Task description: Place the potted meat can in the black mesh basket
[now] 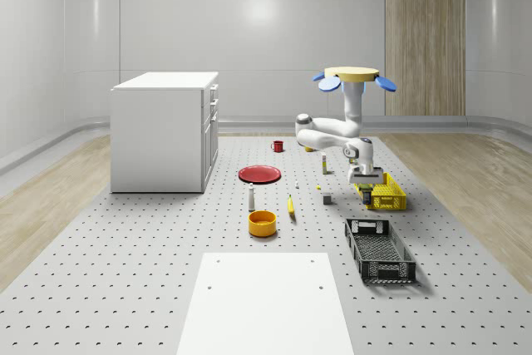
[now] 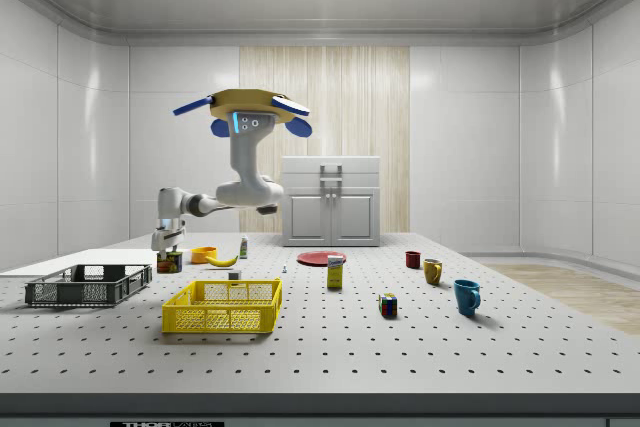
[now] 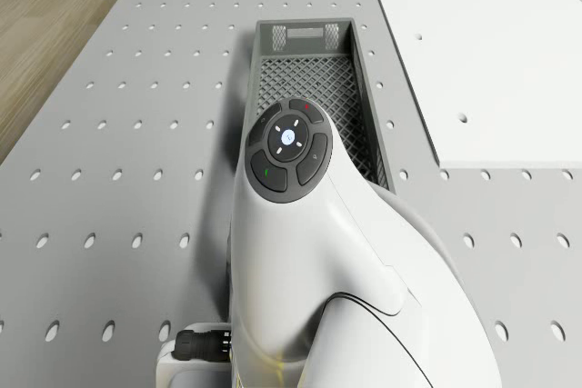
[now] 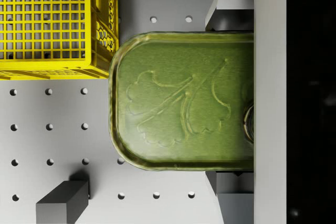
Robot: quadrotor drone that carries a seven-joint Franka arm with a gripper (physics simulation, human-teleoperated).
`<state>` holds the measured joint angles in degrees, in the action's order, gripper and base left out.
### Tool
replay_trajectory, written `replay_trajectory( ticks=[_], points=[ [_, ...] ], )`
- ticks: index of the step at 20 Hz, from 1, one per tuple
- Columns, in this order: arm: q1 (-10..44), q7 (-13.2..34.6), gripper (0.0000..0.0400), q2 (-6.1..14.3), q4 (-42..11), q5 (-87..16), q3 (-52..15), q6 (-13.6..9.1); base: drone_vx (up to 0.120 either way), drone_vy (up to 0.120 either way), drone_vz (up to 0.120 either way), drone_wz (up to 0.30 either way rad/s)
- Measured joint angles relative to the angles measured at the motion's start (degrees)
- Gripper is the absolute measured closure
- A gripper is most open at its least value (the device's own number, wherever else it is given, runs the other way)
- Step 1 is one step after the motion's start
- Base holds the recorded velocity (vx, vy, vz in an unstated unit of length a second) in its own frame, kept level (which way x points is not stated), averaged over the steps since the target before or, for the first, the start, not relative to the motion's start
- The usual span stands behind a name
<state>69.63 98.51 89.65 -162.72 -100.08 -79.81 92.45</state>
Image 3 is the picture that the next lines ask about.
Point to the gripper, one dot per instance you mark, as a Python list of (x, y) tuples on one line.
[(195, 347)]

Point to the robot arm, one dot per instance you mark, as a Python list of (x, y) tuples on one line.
[(318, 261)]

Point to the dark grey basket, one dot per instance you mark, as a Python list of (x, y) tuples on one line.
[(304, 74)]

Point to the white board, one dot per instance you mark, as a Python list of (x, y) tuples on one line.
[(491, 42)]

